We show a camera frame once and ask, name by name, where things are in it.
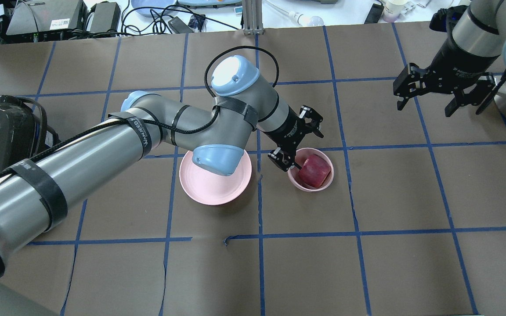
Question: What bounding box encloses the black power adapter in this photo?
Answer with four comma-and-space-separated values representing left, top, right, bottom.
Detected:
86, 1, 120, 33

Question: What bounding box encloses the purple white cup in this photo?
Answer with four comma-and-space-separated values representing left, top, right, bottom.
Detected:
382, 0, 409, 23

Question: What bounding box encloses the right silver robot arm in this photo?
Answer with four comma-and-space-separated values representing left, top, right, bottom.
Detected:
392, 0, 506, 117

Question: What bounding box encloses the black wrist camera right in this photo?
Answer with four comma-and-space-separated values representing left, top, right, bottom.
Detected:
428, 5, 468, 33

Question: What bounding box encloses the aluminium frame post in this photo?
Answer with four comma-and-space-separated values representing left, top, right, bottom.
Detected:
242, 0, 264, 36

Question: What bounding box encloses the pink plate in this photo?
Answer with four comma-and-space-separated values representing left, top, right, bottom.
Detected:
179, 151, 253, 206

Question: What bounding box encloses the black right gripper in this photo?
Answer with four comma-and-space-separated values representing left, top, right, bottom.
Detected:
392, 42, 497, 117

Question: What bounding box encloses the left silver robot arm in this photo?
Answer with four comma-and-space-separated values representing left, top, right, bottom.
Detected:
0, 55, 323, 316

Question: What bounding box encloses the pink bowl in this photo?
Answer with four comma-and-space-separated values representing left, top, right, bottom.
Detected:
287, 147, 335, 192

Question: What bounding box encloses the red apple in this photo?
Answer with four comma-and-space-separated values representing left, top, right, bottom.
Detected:
298, 154, 332, 189

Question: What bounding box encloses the black computer box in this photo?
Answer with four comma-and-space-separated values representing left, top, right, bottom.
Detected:
6, 0, 88, 36

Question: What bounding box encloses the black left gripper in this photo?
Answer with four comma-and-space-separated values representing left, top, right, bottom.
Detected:
267, 105, 324, 172

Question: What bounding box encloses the light blue plate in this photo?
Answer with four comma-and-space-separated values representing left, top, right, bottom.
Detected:
130, 0, 177, 18

